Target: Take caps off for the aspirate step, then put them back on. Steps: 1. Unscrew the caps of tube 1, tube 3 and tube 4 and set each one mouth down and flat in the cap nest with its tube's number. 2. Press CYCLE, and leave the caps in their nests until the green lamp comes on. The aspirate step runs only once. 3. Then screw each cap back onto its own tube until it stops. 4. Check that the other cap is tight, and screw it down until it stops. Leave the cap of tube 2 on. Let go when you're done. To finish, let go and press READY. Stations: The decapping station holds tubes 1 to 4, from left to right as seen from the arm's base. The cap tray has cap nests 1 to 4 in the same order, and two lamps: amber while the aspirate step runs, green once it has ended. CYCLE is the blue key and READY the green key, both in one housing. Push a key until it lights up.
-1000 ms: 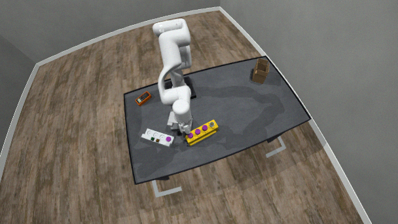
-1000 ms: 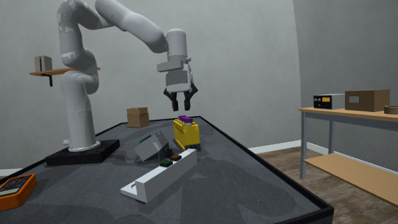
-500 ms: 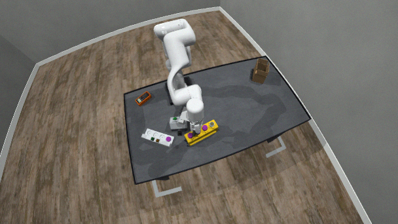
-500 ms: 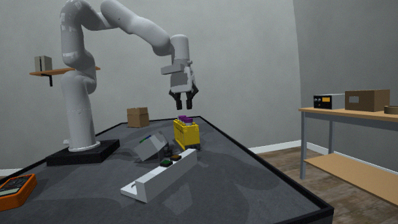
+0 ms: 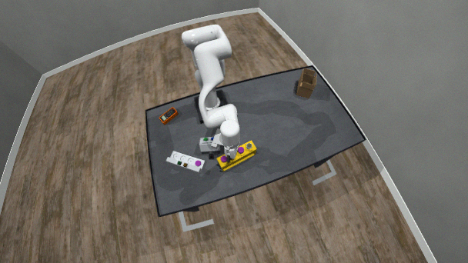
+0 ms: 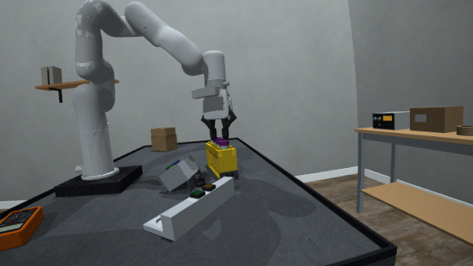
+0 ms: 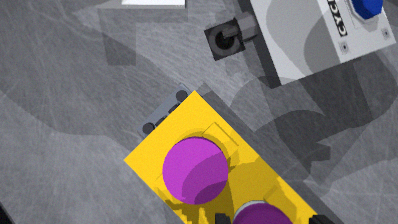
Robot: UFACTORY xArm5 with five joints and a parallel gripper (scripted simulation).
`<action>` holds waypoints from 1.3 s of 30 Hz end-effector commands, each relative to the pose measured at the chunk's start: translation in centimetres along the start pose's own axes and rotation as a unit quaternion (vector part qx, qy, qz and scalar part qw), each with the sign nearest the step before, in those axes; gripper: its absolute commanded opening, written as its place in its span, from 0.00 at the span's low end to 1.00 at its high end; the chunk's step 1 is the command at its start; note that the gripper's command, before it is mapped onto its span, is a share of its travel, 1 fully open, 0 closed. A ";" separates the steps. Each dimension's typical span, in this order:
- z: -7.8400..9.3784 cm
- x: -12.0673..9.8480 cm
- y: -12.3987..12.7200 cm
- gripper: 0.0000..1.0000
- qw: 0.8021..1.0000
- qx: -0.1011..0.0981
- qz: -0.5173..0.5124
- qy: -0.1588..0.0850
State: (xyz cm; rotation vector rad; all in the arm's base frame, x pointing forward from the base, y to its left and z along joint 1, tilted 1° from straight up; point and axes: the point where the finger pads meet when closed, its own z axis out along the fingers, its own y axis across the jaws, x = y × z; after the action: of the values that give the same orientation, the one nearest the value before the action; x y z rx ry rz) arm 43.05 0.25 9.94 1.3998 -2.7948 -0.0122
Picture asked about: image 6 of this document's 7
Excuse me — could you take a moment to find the small brown cardboard box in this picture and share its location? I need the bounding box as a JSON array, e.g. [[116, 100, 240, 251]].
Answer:
[[151, 128, 178, 152]]

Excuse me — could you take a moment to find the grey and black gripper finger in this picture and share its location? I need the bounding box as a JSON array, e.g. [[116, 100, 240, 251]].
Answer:
[[201, 116, 217, 140], [221, 107, 237, 140]]

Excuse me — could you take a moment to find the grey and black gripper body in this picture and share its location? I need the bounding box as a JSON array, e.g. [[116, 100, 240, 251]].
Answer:
[[203, 88, 233, 120]]

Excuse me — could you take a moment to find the orange pocket multimeter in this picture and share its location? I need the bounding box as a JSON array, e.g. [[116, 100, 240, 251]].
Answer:
[[0, 206, 44, 251]]

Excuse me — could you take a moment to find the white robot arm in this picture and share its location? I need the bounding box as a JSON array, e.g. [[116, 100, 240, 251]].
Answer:
[[72, 0, 229, 180]]

